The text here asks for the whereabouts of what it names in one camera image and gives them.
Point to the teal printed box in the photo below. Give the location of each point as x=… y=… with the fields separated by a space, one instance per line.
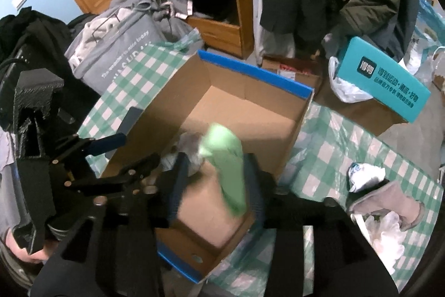
x=379 y=74

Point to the clear crumpled plastic bag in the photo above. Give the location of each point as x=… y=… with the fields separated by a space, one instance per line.
x=386 y=234

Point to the cardboard box with blue rim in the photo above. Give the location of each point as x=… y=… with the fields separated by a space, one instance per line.
x=229 y=102

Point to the black clothing pile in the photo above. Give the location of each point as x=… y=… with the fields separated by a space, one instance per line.
x=31 y=39

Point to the person's left hand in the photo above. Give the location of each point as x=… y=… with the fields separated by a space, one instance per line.
x=21 y=248

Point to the white light switch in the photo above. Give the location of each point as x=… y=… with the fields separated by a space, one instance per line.
x=19 y=0

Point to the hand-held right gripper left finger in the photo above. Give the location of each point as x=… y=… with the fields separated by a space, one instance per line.
x=178 y=189

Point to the flat labelled cardboard box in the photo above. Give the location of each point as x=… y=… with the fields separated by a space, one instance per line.
x=299 y=74

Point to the green checked tablecloth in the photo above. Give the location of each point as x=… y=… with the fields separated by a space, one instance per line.
x=330 y=151

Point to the pile of clear plastic bags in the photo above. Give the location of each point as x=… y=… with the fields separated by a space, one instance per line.
x=426 y=29

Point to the white plastic bag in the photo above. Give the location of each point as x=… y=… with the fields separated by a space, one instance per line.
x=347 y=90

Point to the brown cardboard box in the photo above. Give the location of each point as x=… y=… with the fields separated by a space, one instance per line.
x=347 y=116

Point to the light green cloth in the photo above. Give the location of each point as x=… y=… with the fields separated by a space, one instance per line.
x=226 y=161

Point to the grey printed hoodie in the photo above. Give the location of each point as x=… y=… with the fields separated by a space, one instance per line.
x=118 y=50

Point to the white crumpled cloth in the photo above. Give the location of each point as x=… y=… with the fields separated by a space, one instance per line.
x=365 y=175

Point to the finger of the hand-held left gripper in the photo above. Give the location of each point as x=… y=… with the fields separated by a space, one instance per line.
x=139 y=169
x=104 y=144

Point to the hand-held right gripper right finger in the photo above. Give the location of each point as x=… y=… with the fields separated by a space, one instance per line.
x=253 y=189

